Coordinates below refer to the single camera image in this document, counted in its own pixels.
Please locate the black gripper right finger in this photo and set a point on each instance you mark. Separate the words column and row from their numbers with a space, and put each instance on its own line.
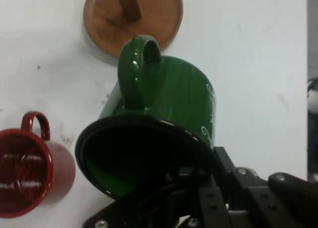
column 280, row 200

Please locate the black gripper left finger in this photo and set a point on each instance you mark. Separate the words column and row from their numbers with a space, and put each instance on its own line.
column 154, row 205

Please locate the green enamel mug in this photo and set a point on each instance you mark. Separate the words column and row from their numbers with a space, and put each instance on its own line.
column 179, row 89

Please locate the black equipment beside table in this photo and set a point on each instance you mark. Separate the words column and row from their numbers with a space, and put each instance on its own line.
column 313, row 128

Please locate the red ceramic mug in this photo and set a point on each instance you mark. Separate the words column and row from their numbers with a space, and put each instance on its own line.
column 59, row 168

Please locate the brown wooden mug tree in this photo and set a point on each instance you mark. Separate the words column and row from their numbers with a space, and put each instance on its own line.
column 154, row 22

